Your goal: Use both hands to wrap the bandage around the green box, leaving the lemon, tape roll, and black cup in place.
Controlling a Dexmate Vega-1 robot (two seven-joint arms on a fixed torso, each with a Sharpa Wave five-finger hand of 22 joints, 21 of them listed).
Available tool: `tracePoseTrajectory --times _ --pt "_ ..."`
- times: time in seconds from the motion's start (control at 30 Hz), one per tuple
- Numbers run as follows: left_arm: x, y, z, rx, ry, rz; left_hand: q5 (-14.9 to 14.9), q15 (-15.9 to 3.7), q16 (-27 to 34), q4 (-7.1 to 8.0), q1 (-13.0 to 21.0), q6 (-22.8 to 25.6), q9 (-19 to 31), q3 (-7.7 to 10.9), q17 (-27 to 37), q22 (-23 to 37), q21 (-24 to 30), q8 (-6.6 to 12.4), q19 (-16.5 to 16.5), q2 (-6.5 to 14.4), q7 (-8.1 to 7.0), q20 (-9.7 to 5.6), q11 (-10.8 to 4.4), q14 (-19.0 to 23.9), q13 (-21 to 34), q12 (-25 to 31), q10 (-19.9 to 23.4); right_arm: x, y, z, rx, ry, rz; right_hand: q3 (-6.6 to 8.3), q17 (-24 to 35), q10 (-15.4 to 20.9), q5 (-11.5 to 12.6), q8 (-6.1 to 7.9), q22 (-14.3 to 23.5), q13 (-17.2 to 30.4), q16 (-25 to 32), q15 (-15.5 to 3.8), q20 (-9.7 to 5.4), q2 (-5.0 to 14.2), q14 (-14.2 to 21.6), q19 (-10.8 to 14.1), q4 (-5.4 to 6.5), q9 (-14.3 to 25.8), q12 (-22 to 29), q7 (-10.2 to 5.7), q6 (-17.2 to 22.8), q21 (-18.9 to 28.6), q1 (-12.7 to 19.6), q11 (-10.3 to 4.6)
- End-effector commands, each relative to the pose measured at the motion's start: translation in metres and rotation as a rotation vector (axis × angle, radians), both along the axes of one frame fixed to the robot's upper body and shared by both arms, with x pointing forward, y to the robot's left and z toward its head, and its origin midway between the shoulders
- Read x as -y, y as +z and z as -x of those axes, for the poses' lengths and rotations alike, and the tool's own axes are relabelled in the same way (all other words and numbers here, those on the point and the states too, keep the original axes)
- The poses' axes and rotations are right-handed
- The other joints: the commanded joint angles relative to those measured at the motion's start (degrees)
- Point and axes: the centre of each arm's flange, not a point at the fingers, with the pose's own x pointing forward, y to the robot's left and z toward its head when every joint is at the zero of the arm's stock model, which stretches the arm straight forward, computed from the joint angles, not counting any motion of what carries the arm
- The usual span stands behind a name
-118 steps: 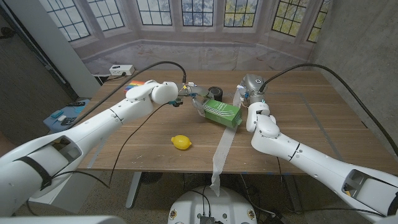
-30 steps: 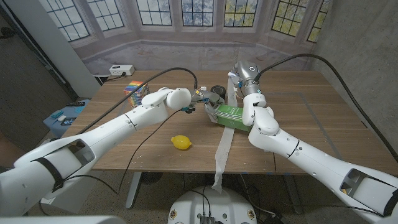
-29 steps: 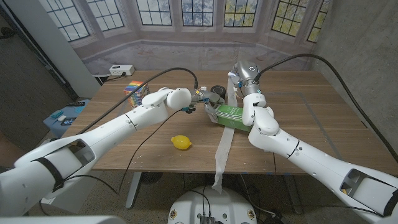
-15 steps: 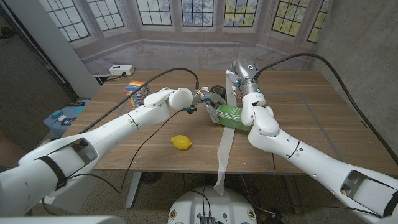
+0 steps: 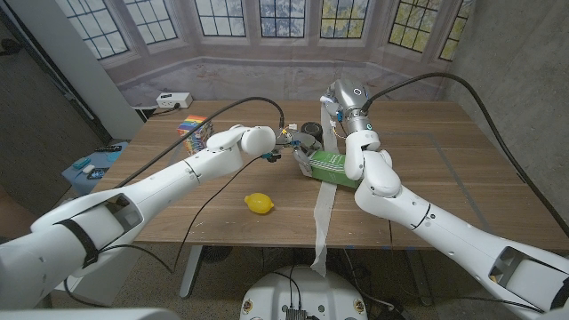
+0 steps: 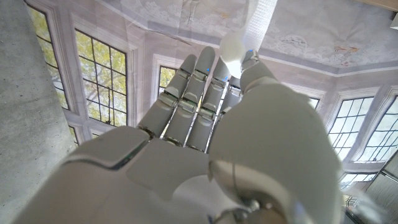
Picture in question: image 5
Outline white gauze bandage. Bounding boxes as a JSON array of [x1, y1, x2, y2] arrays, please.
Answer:
[[309, 100, 341, 277]]

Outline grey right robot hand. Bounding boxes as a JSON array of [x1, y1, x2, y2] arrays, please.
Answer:
[[319, 78, 373, 134]]

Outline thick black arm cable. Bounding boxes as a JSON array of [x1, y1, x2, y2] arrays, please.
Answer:
[[360, 71, 569, 239], [114, 96, 286, 188]]

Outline yellow lemon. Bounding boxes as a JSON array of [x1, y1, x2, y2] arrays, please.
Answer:
[[244, 192, 276, 215]]

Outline white pillar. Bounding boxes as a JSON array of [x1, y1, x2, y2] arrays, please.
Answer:
[[6, 0, 146, 130]]

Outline rainbow striped box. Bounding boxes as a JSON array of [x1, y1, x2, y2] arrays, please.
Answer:
[[176, 115, 214, 156]]

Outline metal table leg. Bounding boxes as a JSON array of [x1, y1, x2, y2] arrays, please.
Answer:
[[179, 245, 204, 300], [404, 249, 433, 307]]

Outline black cup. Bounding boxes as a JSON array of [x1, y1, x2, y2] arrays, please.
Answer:
[[301, 121, 325, 148]]

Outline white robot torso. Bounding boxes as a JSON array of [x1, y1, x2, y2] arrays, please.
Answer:
[[238, 265, 369, 320]]

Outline white power strip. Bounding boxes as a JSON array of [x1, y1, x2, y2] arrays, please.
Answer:
[[155, 92, 194, 109]]

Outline white cabinet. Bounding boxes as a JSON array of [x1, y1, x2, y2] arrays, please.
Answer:
[[52, 246, 148, 308]]

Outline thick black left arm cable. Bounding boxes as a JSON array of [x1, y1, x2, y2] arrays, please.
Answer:
[[114, 96, 286, 188]]

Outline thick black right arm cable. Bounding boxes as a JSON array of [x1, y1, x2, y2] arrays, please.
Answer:
[[360, 71, 569, 239]]

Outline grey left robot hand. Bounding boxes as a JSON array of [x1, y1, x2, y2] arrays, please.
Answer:
[[275, 124, 324, 178]]

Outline printed window backdrop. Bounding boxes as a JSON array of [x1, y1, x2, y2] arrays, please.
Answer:
[[52, 0, 477, 102]]

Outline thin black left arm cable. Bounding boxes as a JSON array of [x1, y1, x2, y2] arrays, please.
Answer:
[[61, 155, 263, 308]]

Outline green cardboard box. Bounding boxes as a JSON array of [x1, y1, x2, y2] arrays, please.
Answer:
[[306, 149, 362, 189]]

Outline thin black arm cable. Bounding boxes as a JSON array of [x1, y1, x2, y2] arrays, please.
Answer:
[[61, 155, 263, 308], [387, 220, 546, 315]]

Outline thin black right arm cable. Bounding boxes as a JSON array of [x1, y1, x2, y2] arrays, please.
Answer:
[[387, 220, 546, 315]]

